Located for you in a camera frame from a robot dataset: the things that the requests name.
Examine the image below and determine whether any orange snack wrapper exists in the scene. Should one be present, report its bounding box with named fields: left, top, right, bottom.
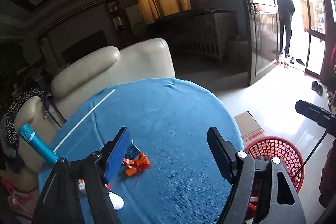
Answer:
left=122, top=140, right=151, bottom=177

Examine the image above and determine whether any pair of dark shoes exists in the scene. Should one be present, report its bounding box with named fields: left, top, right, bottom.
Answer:
left=311, top=81, right=323, bottom=96

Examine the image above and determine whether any cardboard box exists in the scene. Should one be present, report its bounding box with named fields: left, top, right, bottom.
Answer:
left=234, top=111, right=265, bottom=148

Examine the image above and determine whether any red plastic basket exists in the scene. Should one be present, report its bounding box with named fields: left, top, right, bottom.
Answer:
left=245, top=137, right=306, bottom=223

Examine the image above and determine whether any crumpled white tissue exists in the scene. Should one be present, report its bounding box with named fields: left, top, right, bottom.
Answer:
left=108, top=191, right=125, bottom=211

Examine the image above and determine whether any white thin stick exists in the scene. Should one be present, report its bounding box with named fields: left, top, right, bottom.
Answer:
left=53, top=89, right=116, bottom=153

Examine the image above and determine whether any cream leather armchair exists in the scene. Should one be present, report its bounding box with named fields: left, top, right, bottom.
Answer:
left=14, top=37, right=176, bottom=193

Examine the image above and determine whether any teal thermos bottle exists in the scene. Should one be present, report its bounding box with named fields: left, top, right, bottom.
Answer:
left=19, top=123, right=59, bottom=165

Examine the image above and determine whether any black white patterned cloth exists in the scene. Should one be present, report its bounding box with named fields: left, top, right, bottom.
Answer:
left=4, top=88, right=45, bottom=148

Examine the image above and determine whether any dark wooden door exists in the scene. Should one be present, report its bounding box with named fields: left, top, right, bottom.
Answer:
left=243, top=0, right=279, bottom=85

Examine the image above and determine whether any person in dark clothes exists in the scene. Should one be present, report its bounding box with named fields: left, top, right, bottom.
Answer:
left=277, top=0, right=295, bottom=57

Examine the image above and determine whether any dark wooden crib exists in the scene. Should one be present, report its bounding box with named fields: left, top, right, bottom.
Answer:
left=146, top=8, right=237, bottom=62

